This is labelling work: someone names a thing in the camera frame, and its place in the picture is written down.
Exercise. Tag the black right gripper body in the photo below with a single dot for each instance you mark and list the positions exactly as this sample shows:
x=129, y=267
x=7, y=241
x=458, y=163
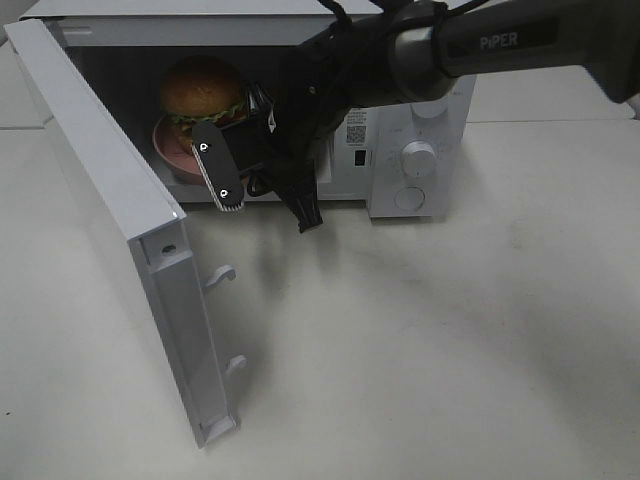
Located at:
x=320, y=81

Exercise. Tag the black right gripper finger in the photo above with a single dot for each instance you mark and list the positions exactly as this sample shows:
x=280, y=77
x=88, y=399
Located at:
x=298, y=191

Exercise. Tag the round white door-release button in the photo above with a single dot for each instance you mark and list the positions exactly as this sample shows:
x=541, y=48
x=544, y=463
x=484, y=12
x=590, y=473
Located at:
x=410, y=199

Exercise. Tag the toy burger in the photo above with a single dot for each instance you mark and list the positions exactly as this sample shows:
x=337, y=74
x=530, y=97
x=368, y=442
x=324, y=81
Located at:
x=202, y=88

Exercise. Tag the white dial knob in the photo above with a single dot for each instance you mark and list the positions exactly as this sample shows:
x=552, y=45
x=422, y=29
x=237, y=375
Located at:
x=429, y=109
x=418, y=159

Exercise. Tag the pink round plate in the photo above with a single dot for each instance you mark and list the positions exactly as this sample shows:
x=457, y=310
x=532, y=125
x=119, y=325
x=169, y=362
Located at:
x=182, y=165

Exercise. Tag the white microwave door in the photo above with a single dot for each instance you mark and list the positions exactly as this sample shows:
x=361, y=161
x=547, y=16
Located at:
x=135, y=224

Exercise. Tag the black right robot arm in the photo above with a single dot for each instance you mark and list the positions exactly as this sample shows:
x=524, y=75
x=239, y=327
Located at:
x=414, y=51

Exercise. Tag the white warning label sticker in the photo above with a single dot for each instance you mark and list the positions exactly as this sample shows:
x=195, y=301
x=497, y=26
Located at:
x=355, y=126

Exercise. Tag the white microwave oven body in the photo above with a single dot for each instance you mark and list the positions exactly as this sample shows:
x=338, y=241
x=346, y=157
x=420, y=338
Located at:
x=398, y=159

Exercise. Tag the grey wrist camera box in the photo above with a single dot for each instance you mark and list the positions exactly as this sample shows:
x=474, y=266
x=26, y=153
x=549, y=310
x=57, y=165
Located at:
x=217, y=167

